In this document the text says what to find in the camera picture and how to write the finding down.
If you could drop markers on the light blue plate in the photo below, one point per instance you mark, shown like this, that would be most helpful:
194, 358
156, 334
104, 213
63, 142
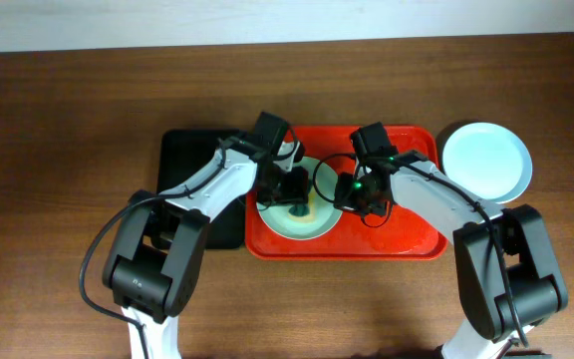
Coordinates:
489, 160

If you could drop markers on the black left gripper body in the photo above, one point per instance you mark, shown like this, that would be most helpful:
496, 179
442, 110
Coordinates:
284, 186

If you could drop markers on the red plastic tray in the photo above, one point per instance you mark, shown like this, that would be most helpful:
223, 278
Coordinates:
405, 236

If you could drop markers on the mint green plate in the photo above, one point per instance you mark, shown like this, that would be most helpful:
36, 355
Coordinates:
323, 215

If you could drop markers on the white plate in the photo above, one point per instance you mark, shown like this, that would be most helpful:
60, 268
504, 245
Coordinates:
511, 176

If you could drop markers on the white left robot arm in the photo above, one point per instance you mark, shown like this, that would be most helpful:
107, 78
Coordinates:
154, 262

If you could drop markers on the black plastic tray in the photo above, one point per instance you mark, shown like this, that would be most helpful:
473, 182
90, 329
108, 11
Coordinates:
182, 154

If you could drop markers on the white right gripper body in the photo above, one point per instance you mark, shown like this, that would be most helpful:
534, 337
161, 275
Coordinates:
356, 194

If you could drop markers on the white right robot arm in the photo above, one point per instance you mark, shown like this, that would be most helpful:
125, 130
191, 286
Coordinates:
508, 277

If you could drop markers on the green and yellow sponge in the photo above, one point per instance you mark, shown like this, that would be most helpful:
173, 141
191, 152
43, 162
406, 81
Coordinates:
300, 210

